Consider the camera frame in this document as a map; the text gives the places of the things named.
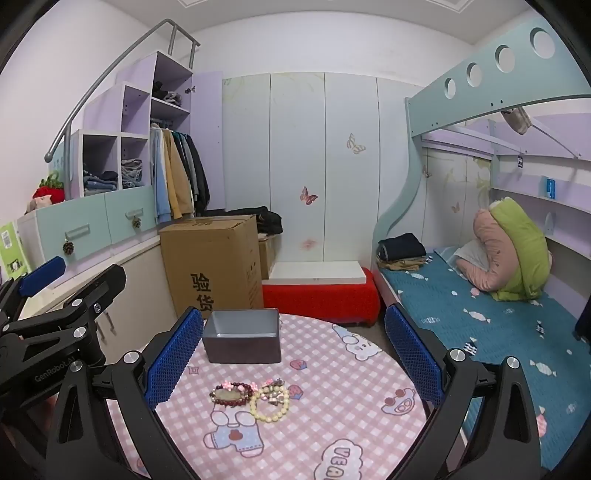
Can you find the small blue box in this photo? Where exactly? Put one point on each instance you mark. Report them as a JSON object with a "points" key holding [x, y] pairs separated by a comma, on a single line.
{"points": [[550, 187]]}

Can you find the blue printed bed sheet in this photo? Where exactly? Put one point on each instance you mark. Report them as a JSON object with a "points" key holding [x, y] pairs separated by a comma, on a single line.
{"points": [[508, 346]]}

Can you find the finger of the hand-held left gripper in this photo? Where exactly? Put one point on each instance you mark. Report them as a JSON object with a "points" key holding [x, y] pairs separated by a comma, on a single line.
{"points": [[106, 284], [44, 273]]}

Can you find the large cardboard box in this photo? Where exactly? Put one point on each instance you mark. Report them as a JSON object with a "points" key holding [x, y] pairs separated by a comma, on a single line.
{"points": [[207, 258]]}

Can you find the small cardboard box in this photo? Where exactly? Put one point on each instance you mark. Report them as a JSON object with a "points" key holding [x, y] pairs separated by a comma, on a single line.
{"points": [[267, 258]]}

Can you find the folded grey jeans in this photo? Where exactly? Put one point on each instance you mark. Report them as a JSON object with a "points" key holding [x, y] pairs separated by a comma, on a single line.
{"points": [[131, 173]]}

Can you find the purple stair shelf unit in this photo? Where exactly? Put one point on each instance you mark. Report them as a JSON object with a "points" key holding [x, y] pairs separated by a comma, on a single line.
{"points": [[138, 106]]}

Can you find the white board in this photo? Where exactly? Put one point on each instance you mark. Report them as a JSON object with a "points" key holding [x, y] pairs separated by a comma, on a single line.
{"points": [[318, 272]]}

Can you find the pale green jade pendant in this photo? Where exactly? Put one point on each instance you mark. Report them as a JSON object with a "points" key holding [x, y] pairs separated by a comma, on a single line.
{"points": [[230, 394]]}

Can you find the folded blue jeans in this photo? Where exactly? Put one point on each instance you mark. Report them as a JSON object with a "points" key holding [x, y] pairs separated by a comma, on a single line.
{"points": [[99, 182]]}

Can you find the dark hanging jackets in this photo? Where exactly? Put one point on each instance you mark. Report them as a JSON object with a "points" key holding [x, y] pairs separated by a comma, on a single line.
{"points": [[198, 180]]}

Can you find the folded beige clothes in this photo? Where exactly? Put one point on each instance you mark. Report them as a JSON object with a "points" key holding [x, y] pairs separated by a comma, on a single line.
{"points": [[406, 265]]}

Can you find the green box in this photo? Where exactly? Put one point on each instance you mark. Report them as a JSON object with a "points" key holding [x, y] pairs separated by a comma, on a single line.
{"points": [[11, 249]]}

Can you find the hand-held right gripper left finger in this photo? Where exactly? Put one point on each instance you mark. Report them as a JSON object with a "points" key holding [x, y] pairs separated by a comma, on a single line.
{"points": [[175, 355]]}

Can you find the folded clothes on shelf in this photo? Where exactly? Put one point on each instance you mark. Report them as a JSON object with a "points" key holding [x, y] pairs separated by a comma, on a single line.
{"points": [[168, 94]]}

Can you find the black clothes pile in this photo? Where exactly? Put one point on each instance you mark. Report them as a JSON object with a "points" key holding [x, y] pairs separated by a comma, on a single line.
{"points": [[270, 221]]}

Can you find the white pillow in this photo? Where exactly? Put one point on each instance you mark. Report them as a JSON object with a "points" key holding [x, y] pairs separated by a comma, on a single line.
{"points": [[471, 256]]}

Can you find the pink checked tablecloth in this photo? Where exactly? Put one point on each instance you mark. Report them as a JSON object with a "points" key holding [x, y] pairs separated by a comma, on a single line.
{"points": [[323, 392]]}

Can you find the tan hanging jacket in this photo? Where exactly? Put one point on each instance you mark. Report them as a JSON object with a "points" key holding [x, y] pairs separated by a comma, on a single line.
{"points": [[178, 180]]}

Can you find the tan butterfly sticker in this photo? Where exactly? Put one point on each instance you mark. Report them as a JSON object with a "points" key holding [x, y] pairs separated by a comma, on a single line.
{"points": [[355, 145]]}

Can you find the light blue hanging jacket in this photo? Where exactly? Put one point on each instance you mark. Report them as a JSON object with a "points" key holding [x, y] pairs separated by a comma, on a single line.
{"points": [[159, 184]]}

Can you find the grey metal handrail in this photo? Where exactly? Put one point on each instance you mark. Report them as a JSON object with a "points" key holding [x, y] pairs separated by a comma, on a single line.
{"points": [[115, 64]]}

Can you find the pale green bunk bed frame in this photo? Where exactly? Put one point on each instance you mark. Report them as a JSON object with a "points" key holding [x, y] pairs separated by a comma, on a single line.
{"points": [[461, 101]]}

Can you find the pale green drawer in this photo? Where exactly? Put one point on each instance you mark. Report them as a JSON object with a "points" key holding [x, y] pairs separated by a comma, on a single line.
{"points": [[124, 207], [55, 230]]}

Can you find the pink butterfly sticker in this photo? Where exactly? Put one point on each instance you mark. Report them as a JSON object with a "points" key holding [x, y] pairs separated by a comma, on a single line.
{"points": [[308, 195]]}

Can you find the grey metal tin box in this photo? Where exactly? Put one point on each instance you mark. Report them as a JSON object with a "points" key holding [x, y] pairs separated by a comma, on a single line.
{"points": [[240, 350]]}

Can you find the green pillow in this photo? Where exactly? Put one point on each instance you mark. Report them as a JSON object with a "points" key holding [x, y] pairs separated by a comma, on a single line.
{"points": [[521, 244]]}

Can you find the white low cabinet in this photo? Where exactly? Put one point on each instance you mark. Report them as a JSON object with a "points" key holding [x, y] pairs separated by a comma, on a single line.
{"points": [[138, 286]]}

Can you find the red strawberry plush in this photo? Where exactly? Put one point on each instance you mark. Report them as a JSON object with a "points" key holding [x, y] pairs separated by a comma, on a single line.
{"points": [[51, 191]]}

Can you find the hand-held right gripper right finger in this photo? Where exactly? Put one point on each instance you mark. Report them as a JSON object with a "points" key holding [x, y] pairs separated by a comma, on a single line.
{"points": [[413, 355]]}

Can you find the silver charm cluster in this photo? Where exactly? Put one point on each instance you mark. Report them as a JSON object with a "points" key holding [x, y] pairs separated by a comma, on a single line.
{"points": [[273, 390]]}

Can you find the red fabric bench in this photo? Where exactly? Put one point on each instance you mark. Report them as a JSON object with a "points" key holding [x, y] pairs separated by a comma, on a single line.
{"points": [[318, 297]]}

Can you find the white wardrobe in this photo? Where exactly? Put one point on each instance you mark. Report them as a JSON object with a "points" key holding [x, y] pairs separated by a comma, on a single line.
{"points": [[351, 106]]}

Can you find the folded dark clothes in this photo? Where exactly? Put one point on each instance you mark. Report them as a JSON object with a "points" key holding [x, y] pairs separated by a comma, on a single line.
{"points": [[401, 244]]}

